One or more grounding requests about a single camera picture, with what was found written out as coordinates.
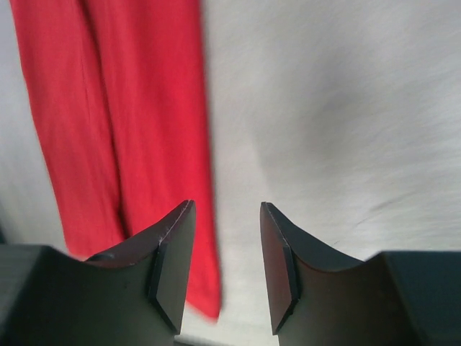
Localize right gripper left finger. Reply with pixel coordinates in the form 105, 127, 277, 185
1, 200, 195, 345

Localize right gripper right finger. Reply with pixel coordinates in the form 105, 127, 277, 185
260, 203, 460, 345

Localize red t shirt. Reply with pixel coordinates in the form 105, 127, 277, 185
11, 1, 222, 319

